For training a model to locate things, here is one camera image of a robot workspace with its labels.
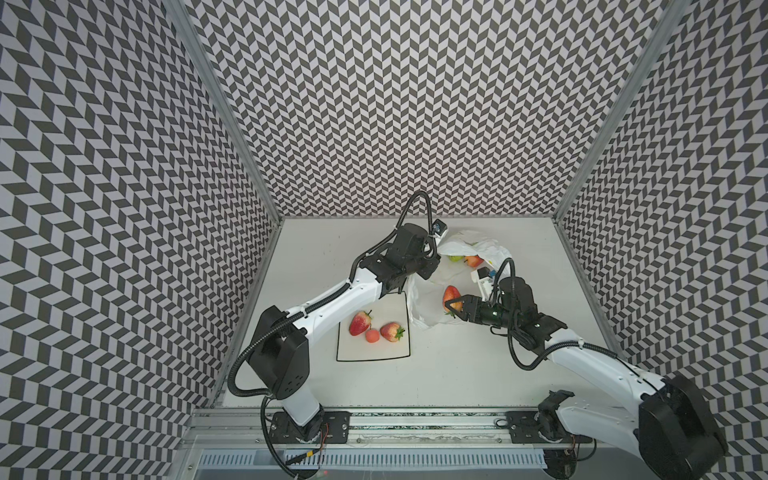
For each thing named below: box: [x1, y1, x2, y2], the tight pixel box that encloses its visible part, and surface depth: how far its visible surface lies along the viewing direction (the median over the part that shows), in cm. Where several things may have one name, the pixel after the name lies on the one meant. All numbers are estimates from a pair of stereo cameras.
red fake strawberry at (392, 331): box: [380, 322, 405, 342], surface depth 86 cm
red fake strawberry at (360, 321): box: [349, 309, 374, 337], surface depth 88 cm
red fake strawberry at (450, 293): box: [442, 285, 463, 319], surface depth 80 cm
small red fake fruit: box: [365, 328, 381, 344], surface depth 87 cm
